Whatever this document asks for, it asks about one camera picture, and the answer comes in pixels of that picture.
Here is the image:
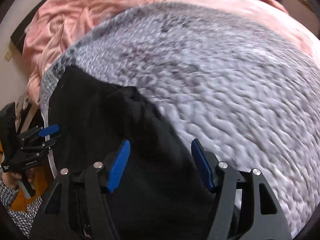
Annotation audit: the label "black quilted pants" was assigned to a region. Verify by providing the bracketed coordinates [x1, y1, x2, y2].
[47, 65, 241, 240]

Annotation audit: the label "person left hand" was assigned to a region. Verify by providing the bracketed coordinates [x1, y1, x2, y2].
[2, 168, 35, 189]

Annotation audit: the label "checkered shirt sleeve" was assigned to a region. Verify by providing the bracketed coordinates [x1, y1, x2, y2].
[0, 169, 43, 238]

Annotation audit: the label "grey white quilted bedspread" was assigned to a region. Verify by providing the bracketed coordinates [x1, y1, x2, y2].
[40, 2, 319, 239]

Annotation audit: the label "black bed headboard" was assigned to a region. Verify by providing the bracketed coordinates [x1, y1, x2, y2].
[10, 28, 26, 53]

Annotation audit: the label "pink fleece blanket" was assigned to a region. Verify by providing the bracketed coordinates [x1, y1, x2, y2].
[22, 0, 319, 104]

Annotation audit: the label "pink pillow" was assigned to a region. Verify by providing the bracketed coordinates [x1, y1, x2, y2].
[259, 0, 289, 14]

